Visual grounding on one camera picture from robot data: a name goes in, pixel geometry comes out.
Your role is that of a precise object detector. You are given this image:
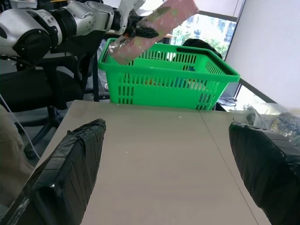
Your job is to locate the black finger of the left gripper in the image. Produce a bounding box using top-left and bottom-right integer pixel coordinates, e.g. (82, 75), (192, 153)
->
(135, 25), (160, 38)

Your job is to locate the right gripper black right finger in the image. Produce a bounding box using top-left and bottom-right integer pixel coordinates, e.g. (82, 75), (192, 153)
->
(228, 121), (300, 225)

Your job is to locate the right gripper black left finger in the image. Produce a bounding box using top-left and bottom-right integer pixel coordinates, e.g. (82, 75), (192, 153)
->
(0, 118), (107, 225)

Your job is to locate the pink snack bag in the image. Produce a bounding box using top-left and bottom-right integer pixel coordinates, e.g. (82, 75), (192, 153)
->
(108, 0), (200, 66)

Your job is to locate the green plastic basket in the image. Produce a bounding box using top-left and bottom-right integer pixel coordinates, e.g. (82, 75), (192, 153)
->
(97, 37), (241, 111)

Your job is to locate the black chair backrest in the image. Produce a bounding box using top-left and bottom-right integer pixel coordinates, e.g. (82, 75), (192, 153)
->
(182, 38), (226, 62)

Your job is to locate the clear plastic bag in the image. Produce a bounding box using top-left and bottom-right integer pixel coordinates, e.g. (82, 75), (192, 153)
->
(234, 102), (300, 144)

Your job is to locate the beige trouser leg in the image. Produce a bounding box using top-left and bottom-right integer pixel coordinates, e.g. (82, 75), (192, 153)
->
(0, 104), (35, 208)

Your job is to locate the black office chair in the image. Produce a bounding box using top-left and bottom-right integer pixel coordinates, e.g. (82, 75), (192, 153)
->
(0, 32), (99, 160)

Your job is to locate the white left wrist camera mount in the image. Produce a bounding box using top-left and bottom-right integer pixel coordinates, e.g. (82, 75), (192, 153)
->
(116, 0), (145, 36)

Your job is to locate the thin white cable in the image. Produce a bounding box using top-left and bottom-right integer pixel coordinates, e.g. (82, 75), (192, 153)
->
(0, 93), (41, 160)

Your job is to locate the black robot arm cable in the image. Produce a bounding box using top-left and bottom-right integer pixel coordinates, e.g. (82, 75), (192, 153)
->
(0, 53), (49, 71)

